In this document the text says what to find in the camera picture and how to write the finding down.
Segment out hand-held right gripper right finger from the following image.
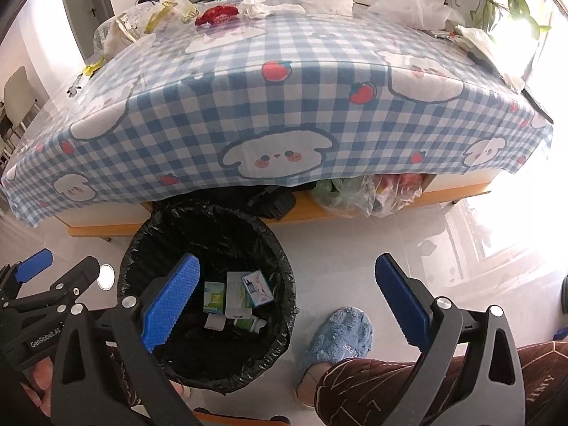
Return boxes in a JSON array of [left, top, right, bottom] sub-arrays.
[[375, 253, 529, 426]]

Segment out person's left hand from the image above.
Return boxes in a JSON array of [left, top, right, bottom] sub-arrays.
[[20, 357, 56, 404]]

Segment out blue white milk carton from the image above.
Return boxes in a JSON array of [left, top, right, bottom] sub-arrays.
[[241, 271, 272, 308]]

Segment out green paper box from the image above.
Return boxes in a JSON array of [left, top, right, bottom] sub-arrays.
[[203, 280, 225, 316]]

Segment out green white small packet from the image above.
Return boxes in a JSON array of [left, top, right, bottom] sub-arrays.
[[233, 317, 268, 334]]

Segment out person's brown quilted pants leg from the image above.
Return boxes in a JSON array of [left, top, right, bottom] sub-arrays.
[[314, 341, 568, 426]]

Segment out gold snack bag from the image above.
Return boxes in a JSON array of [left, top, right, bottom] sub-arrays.
[[103, 11, 147, 54]]

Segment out black bag under table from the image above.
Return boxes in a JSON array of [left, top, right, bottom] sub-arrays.
[[246, 185, 296, 221]]

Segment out white crumpled tissue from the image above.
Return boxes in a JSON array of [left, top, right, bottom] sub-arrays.
[[240, 0, 307, 19]]

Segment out yellow wrapper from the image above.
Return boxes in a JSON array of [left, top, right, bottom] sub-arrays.
[[82, 55, 107, 78]]

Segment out clear bags under table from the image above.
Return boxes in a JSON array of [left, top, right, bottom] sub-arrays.
[[311, 173, 427, 219]]

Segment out black remote control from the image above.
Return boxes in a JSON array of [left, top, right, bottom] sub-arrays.
[[521, 86, 554, 125]]

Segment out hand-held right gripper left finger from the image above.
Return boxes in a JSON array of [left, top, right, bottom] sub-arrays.
[[51, 253, 205, 426]]

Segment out grey door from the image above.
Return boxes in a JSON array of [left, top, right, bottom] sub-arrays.
[[80, 0, 113, 63]]

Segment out red crumpled wrapper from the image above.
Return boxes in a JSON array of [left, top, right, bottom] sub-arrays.
[[195, 4, 240, 26]]

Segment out white green medicine box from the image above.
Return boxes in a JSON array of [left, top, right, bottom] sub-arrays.
[[225, 272, 252, 320]]

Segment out clear bag of yellow wrappers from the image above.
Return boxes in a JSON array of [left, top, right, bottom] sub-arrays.
[[144, 0, 200, 34]]

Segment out blue fluffy slipper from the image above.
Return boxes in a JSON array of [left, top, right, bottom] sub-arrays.
[[295, 306, 374, 405]]

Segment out beige dining chair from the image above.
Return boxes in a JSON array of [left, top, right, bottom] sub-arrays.
[[2, 66, 40, 130]]

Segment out white plastic bag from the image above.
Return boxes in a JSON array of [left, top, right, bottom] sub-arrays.
[[364, 0, 466, 27]]

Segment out black trash bin with liner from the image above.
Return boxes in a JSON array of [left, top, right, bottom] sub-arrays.
[[118, 200, 297, 393]]

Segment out blue checked bear tablecloth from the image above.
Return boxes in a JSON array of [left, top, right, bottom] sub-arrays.
[[0, 0, 555, 231]]

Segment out stack of white tissues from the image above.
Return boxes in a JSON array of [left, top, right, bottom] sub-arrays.
[[455, 24, 526, 89]]

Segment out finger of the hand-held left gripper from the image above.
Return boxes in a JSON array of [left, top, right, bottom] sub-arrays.
[[0, 250, 54, 298], [6, 256, 101, 317]]

